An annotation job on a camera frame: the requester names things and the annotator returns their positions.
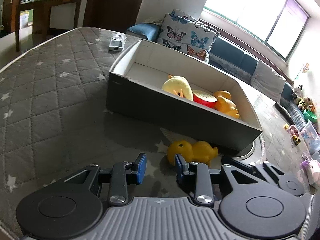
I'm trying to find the grey quilted table cover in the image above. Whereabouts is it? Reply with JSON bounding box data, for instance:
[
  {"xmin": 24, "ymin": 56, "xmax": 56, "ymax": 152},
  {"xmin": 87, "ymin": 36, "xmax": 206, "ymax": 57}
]
[{"xmin": 0, "ymin": 26, "xmax": 316, "ymax": 233}]

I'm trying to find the purple pink toy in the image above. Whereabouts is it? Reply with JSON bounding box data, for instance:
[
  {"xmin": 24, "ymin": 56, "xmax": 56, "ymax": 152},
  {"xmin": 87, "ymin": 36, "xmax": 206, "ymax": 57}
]
[{"xmin": 301, "ymin": 151, "xmax": 319, "ymax": 189}]

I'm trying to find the black remote control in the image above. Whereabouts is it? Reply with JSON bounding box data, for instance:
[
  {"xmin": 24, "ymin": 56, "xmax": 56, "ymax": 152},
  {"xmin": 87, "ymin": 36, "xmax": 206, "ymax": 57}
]
[{"xmin": 274, "ymin": 102, "xmax": 295, "ymax": 125}]

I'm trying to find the blue sofa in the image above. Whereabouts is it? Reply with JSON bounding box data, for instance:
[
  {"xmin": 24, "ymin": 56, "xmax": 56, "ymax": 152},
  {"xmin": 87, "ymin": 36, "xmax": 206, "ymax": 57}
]
[{"xmin": 126, "ymin": 23, "xmax": 307, "ymax": 130}]

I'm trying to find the dark wooden door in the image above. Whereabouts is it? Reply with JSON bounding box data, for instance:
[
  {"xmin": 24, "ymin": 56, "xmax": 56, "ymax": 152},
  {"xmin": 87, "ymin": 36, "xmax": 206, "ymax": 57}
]
[{"xmin": 83, "ymin": 0, "xmax": 142, "ymax": 33}]

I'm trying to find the grey cushion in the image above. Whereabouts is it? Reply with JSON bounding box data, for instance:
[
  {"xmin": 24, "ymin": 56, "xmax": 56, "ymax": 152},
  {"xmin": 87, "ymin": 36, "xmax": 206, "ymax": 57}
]
[{"xmin": 251, "ymin": 60, "xmax": 286, "ymax": 103}]

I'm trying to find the grey remote control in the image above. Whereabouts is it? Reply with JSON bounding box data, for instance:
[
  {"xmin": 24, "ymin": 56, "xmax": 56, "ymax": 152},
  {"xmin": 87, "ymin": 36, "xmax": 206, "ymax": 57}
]
[{"xmin": 108, "ymin": 33, "xmax": 126, "ymax": 51}]

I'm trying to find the orange rubber duck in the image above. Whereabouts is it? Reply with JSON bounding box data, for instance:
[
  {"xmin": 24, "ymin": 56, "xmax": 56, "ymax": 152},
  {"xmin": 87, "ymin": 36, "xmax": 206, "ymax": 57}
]
[{"xmin": 213, "ymin": 90, "xmax": 240, "ymax": 119}]

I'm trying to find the yellow red spool toy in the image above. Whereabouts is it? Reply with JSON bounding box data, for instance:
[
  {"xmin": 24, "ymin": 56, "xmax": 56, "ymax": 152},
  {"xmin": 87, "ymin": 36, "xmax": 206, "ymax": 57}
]
[{"xmin": 193, "ymin": 90, "xmax": 217, "ymax": 108}]

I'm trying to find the open cardboard box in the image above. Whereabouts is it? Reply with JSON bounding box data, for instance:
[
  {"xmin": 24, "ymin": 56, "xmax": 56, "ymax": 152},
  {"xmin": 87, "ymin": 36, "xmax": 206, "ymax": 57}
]
[{"xmin": 106, "ymin": 40, "xmax": 263, "ymax": 152}]

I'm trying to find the window with green frame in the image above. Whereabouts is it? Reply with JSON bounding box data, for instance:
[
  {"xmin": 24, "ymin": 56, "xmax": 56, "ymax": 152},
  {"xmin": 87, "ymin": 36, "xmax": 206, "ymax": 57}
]
[{"xmin": 204, "ymin": 0, "xmax": 310, "ymax": 60}]

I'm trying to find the yellow plush duck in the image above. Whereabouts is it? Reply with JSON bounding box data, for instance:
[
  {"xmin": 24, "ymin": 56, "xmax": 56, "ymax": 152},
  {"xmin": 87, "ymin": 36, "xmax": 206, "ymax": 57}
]
[{"xmin": 162, "ymin": 75, "xmax": 193, "ymax": 101}]

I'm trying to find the yellow rubber duck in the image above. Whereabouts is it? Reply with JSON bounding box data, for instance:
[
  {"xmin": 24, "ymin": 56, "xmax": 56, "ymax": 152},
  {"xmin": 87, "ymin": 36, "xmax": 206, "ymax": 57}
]
[{"xmin": 167, "ymin": 140, "xmax": 219, "ymax": 166}]

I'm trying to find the dark wooden console table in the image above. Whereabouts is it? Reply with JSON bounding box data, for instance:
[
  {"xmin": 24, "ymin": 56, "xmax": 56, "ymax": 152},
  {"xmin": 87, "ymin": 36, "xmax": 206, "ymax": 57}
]
[{"xmin": 11, "ymin": 0, "xmax": 82, "ymax": 52}]

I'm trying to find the green bowl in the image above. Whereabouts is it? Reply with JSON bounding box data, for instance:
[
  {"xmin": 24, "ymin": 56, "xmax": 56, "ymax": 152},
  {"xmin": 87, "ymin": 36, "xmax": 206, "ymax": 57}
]
[{"xmin": 303, "ymin": 109, "xmax": 317, "ymax": 123}]

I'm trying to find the butterfly print pillow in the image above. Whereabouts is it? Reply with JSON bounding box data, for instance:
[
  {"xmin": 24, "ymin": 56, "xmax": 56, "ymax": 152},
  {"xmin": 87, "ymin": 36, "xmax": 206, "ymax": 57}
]
[{"xmin": 157, "ymin": 9, "xmax": 220, "ymax": 63}]

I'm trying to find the clear plastic storage bin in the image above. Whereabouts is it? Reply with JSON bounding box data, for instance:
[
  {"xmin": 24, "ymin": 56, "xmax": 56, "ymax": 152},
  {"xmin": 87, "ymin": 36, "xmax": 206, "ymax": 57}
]
[{"xmin": 300, "ymin": 121, "xmax": 320, "ymax": 155}]

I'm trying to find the yellow toy truck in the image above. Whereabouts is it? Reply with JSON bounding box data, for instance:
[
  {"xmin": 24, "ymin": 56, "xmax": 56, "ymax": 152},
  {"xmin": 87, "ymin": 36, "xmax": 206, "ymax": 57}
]
[{"xmin": 292, "ymin": 135, "xmax": 301, "ymax": 145}]

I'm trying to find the stuffed animals pile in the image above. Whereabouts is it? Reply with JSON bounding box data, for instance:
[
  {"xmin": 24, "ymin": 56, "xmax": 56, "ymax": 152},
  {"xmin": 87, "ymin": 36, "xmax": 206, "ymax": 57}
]
[{"xmin": 293, "ymin": 85, "xmax": 316, "ymax": 113}]

